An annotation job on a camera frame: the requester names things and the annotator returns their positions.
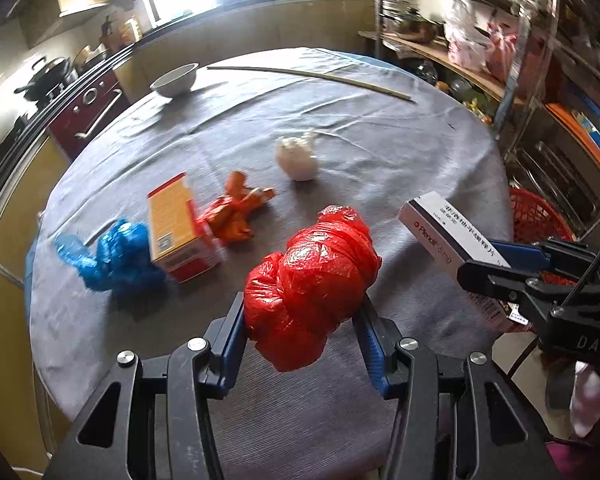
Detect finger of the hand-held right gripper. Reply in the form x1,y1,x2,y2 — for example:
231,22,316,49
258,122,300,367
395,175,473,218
457,259,600,321
490,239,600,281

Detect metal storage rack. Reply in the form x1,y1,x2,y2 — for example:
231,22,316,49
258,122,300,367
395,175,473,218
370,0,600,241

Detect white medicine box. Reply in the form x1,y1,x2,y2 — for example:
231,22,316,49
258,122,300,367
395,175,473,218
397,191,533,333

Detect orange seasoning bottles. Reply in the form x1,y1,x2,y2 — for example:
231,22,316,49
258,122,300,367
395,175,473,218
117,17,141,46

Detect grey tablecloth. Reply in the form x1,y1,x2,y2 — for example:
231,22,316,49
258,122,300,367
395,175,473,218
27,46,513,480

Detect red plastic bag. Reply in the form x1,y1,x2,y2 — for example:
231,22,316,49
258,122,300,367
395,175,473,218
242,205,383,373

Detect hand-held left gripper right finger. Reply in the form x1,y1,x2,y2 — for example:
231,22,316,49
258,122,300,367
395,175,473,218
352,294,551,480

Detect long wooden stick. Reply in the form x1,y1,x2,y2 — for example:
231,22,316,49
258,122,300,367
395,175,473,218
206,66,417,104

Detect stack of kitchen bowls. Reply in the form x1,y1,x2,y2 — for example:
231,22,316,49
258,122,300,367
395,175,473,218
72,42,108,68

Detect red plastic basket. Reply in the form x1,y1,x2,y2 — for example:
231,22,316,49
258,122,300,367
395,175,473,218
507,186,576,246

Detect white and pink plastic bag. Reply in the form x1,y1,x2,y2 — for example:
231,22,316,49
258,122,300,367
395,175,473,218
442,0,521,83

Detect black wok with lid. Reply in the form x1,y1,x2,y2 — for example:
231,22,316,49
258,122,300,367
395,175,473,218
14,56,78,101

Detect person's pink clothing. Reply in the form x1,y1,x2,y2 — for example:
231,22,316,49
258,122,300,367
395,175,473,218
545,435,600,480

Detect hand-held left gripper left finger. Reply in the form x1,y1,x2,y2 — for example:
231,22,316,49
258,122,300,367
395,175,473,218
42,290,247,480

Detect steel cooking pot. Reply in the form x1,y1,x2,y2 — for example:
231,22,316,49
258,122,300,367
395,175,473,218
380,7,446,43

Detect white ceramic bowl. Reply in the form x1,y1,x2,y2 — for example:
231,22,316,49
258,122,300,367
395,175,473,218
149,62,200,99

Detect dark red oven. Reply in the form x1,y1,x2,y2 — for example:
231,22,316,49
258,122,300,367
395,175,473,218
47,67,131,158

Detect black cable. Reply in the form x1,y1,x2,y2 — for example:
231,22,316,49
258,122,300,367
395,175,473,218
560,222,600,308

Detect orange wrapper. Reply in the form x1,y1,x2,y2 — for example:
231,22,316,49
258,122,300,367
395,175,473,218
197,170,277,246

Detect blue plastic bag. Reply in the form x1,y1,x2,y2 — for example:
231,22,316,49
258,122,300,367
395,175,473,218
54,217,167,297

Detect yellow base cabinets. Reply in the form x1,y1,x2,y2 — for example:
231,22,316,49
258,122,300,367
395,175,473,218
0,135,76,461

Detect orange tray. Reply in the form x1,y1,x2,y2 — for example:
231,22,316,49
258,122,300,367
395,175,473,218
545,102,600,161

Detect person's right hand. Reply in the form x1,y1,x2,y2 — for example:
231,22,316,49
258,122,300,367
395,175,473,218
569,364,600,438

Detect blue under cloth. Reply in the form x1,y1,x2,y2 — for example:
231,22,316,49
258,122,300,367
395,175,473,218
24,50,421,321

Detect orange and white carton box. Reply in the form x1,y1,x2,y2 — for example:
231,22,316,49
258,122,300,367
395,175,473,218
146,171,226,283

